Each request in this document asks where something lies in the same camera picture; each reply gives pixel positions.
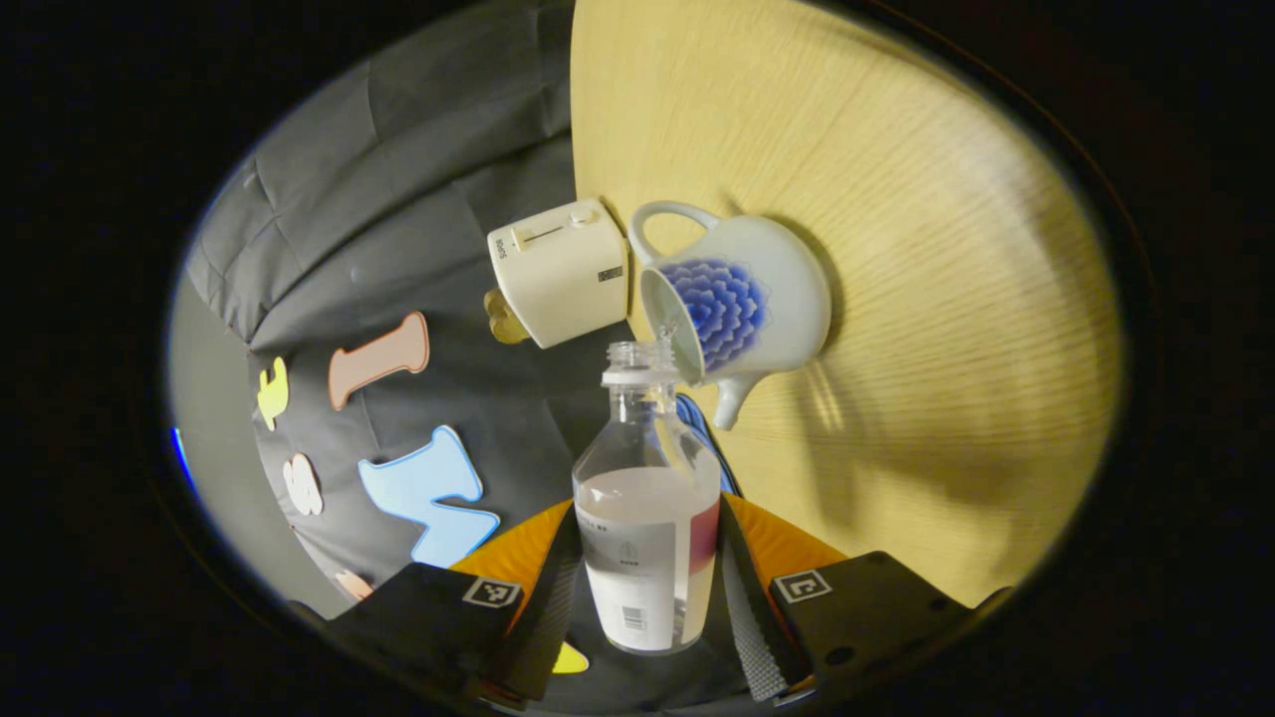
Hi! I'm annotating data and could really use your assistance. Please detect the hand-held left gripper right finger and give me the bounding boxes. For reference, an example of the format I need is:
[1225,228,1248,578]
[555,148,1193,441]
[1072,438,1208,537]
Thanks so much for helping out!
[717,493,1012,705]

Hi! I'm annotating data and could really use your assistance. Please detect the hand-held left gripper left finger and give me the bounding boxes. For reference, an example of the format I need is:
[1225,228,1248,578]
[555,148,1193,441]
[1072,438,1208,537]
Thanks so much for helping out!
[289,498,584,710]

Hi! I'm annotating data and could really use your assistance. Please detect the clear plastic water bottle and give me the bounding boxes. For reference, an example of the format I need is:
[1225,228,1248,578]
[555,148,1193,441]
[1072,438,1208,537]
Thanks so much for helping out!
[572,341,722,656]

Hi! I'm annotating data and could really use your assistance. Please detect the white blue-flowered teacup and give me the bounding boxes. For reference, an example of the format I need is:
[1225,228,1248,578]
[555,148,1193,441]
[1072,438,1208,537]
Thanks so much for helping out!
[628,200,833,431]

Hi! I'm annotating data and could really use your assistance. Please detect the blue folded towel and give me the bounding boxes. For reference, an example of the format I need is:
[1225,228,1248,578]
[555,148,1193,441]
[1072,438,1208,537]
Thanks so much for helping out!
[677,394,742,497]

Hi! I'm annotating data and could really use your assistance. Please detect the white toaster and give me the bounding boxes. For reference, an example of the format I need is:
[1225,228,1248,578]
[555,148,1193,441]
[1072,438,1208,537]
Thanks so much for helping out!
[486,197,631,350]

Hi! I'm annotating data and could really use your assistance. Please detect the black backdrop cloth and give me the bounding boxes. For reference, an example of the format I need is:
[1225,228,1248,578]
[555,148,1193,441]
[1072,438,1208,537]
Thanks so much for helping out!
[184,0,746,713]

